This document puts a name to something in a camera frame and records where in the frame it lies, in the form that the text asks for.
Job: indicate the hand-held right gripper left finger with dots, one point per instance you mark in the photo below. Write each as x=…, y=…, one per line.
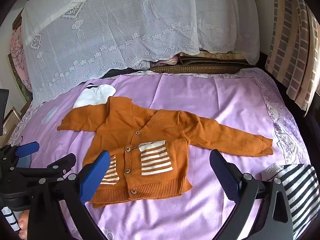
x=96, y=175

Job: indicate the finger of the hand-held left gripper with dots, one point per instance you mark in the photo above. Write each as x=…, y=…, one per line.
x=27, y=149
x=62, y=163

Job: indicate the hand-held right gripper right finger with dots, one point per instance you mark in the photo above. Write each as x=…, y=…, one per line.
x=225, y=177

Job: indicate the orange knit cardigan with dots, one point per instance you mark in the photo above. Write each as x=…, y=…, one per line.
x=150, y=125

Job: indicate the person's left hand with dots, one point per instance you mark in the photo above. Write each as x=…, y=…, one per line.
x=23, y=223

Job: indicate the clear plastic bag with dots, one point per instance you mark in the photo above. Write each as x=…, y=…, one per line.
x=50, y=115

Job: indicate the dark green patterned cloth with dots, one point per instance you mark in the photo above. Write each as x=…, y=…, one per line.
x=21, y=85

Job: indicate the white small garment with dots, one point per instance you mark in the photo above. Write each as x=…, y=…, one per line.
x=95, y=97

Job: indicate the black white striped sweater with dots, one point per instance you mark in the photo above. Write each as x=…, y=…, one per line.
x=300, y=187

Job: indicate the purple bed sheet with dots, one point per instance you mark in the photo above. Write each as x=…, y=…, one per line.
x=200, y=92

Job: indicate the pink floral quilt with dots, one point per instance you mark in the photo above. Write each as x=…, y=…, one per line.
x=18, y=55

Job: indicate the brown folded bamboo mat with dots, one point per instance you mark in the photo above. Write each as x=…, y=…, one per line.
x=210, y=58

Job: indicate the folded pink patterned cloth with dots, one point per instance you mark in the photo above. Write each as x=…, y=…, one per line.
x=167, y=60

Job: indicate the checked beige grey curtain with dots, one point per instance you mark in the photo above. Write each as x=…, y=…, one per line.
x=287, y=42

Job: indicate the white lace cover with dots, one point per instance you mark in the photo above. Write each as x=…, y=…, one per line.
x=125, y=17

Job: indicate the gold wooden frame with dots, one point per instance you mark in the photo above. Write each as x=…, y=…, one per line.
x=11, y=120

